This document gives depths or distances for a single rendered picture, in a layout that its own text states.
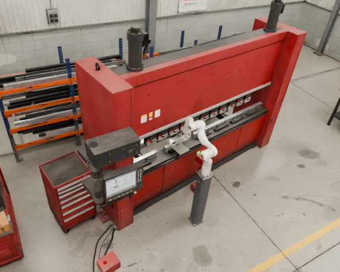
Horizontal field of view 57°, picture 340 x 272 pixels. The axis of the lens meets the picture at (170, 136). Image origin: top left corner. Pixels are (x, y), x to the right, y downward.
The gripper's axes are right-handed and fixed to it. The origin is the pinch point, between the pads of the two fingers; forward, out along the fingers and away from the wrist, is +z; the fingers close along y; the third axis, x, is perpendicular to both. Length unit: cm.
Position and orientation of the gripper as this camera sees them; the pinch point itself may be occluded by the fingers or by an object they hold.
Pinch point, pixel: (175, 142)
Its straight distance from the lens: 459.5
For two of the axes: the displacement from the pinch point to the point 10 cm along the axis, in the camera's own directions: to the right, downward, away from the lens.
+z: -4.6, 2.5, 8.5
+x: 4.3, 9.0, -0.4
